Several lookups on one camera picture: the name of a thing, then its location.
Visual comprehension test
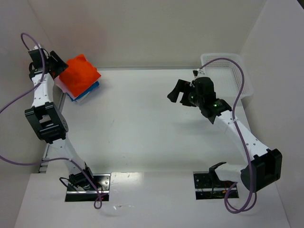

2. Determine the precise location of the orange t shirt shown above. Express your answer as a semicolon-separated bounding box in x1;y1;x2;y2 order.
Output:
59;54;101;98

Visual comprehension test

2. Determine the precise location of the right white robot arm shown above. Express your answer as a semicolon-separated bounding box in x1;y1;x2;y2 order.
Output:
167;77;283;192

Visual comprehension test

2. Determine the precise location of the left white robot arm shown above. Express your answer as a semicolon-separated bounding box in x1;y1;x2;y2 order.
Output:
25;47;95;190

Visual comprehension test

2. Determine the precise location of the pink folded t shirt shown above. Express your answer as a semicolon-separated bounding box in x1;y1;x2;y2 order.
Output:
54;76;70;94

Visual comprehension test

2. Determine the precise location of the white folded t shirt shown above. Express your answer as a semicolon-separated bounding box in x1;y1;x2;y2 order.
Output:
67;76;102;104

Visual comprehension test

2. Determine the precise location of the blue folded t shirt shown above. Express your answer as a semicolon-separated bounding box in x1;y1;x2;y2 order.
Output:
68;80;100;102

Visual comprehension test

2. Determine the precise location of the white plastic basket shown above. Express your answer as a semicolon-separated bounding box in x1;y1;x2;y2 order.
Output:
200;53;254;99

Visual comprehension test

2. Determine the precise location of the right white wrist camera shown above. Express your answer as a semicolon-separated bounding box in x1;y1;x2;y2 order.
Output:
192;69;205;78

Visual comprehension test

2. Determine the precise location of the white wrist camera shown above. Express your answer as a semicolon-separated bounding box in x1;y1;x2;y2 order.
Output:
30;43;44;50
192;69;205;78

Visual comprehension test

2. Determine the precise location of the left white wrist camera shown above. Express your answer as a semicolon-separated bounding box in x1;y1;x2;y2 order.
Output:
30;43;44;50

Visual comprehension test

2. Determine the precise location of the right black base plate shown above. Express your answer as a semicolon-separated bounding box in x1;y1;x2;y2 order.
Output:
193;172;233;200

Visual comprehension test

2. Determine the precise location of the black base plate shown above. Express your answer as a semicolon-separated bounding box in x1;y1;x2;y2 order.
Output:
62;174;111;202
193;172;233;200

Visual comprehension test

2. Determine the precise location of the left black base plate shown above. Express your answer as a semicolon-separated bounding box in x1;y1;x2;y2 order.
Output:
62;174;111;202

